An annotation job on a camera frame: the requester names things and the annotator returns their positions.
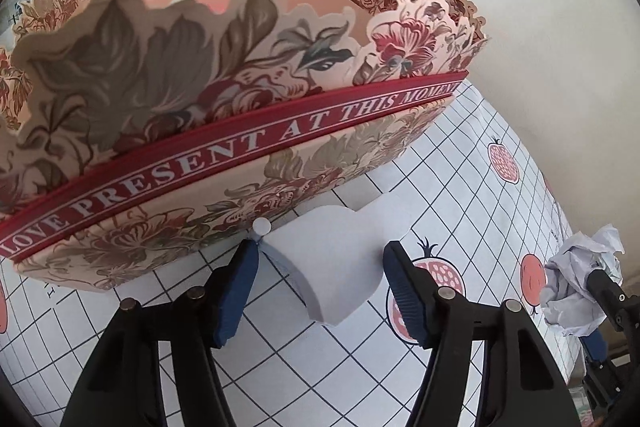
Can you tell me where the white paper ball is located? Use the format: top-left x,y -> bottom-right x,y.
539,225 -> 625,337

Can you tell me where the floral paper gift box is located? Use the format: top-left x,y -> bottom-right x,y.
1,0 -> 487,291

